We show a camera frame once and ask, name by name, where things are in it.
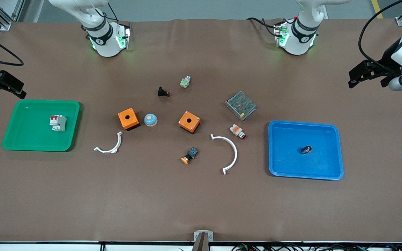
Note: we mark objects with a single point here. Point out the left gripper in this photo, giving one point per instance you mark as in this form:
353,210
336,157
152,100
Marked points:
386,65

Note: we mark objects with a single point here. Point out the black cylindrical capacitor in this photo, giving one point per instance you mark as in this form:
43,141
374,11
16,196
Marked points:
306,149

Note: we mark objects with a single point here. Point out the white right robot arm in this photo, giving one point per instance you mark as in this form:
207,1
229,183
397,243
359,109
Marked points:
105,42

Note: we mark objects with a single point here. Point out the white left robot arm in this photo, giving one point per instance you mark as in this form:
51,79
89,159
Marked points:
298,40

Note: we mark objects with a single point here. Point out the white grey circuit breaker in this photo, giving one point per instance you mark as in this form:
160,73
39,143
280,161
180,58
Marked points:
59,123

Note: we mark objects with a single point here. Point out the green plastic tray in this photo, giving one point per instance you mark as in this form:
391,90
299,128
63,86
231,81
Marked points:
30,137

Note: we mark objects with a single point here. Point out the blue plastic tray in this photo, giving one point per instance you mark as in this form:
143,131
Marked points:
291,158

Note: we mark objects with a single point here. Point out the perforated metal power supply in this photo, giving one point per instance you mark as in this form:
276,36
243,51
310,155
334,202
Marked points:
241,105

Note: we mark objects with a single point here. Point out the blue dome push button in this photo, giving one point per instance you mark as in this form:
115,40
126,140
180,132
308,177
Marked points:
150,120

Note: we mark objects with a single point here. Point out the white green push button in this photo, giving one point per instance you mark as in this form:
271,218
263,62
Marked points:
185,82

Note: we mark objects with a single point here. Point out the brown table cover mat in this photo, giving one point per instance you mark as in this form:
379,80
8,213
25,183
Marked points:
187,205

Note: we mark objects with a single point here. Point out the aluminium profile frame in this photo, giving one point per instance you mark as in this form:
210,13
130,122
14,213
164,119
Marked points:
2,17

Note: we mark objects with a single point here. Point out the small white arc bracket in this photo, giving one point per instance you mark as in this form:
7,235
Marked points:
111,151

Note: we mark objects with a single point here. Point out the orange button enclosure box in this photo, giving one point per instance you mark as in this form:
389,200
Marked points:
132,121
194,124

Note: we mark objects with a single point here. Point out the red and white switch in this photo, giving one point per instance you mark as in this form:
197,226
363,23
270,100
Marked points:
236,130

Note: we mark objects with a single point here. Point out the black switch with red tip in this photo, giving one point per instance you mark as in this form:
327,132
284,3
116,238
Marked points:
161,92

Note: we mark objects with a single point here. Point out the large white arc bracket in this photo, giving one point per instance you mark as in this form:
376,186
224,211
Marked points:
236,153

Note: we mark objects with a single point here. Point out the black switch with orange cap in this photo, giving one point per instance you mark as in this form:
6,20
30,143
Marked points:
192,152

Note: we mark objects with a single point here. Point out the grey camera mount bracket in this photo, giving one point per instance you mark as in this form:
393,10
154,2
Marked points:
203,240

